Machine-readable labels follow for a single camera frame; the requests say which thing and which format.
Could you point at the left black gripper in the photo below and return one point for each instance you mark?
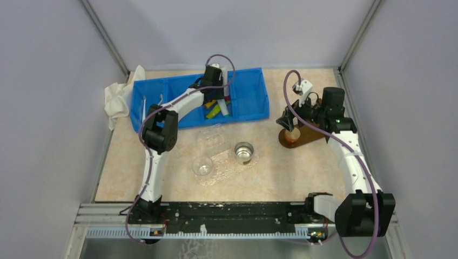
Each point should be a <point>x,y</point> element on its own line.
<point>220,95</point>

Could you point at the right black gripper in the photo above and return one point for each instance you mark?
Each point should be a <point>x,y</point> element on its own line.
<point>286,120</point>

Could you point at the white ceramic cup cork base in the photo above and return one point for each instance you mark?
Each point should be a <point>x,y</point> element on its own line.
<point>292,136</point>

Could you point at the white toothpaste teal cap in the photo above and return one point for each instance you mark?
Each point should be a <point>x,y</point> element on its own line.
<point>222,103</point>

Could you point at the silver metal cup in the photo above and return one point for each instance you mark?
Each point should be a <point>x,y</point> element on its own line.
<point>243,152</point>

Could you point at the clear glass cup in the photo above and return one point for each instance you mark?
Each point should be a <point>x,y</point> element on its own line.
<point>202,166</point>

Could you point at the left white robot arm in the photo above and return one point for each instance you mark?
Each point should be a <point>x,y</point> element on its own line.
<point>158,134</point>

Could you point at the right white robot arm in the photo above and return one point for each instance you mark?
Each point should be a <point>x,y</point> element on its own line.
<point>366,207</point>

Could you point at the tall white toothpaste tube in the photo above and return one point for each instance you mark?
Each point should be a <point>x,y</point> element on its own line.
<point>224,77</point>

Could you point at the brown wooden tray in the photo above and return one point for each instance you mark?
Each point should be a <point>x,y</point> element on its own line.
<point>308,135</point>

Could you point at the clear textured oval tray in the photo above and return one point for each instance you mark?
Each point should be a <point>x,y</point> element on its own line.
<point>226,167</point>

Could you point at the yellow green tube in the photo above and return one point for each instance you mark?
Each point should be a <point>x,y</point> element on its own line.
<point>213,112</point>

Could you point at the blue divided plastic bin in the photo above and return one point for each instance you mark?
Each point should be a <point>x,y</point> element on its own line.
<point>249,99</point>

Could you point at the white crumpled cloth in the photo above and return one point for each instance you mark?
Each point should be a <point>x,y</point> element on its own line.
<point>118,98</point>

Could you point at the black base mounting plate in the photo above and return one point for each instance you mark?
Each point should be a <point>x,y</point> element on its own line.
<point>233,219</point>

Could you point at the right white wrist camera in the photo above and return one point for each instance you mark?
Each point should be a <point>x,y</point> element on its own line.
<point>302,88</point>

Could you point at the aluminium frame rail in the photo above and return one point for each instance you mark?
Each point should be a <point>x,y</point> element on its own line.
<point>109,220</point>

